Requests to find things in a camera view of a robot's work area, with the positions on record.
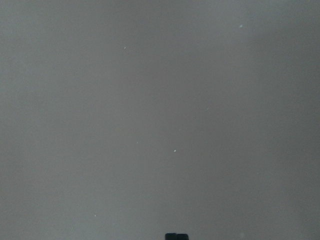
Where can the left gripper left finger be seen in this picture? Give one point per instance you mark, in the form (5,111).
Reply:
(170,236)

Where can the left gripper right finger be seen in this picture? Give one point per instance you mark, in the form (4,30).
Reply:
(182,236)

